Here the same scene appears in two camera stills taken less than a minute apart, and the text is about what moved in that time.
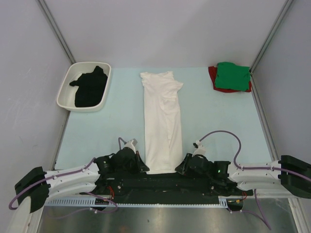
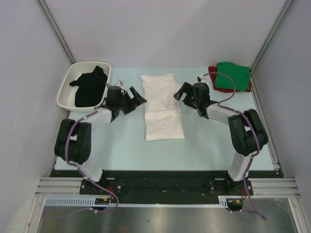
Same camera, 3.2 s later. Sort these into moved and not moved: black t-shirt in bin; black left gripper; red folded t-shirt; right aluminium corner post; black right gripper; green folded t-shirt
Moved: black right gripper; black left gripper
Not moved: green folded t-shirt; black t-shirt in bin; red folded t-shirt; right aluminium corner post
